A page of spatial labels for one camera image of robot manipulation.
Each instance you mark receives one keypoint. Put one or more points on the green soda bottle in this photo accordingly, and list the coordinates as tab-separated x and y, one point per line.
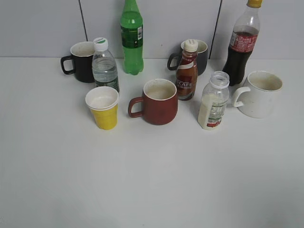
131	23

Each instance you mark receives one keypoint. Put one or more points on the cola bottle yellow cap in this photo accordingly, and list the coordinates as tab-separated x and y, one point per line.
242	42

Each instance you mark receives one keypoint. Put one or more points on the red ceramic mug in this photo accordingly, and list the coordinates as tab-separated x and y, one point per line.
158	104

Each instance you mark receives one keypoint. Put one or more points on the black ceramic mug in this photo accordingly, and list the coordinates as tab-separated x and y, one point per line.
81	55

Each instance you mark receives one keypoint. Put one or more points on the brown coffee drink bottle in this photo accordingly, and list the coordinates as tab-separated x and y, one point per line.
187	71

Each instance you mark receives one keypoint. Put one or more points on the clear milk bottle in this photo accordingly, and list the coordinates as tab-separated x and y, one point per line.
214	99

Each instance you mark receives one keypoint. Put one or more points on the white ceramic mug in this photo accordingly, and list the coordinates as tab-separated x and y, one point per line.
258	95

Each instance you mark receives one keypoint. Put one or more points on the dark grey ceramic mug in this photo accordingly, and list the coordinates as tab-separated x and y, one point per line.
202	57

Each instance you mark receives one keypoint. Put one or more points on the clear water bottle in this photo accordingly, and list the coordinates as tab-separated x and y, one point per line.
104	66

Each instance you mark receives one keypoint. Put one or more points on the yellow paper cup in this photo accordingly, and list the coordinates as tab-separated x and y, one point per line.
103	104

